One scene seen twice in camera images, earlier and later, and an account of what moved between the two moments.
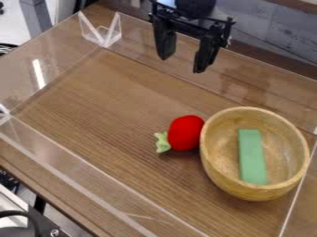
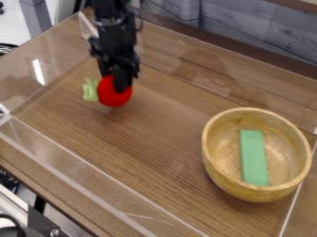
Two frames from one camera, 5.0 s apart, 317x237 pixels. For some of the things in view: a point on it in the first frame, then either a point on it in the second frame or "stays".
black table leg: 40,204 stays
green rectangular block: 251,163 stays
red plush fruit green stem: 183,134 → 103,90
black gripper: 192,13 → 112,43
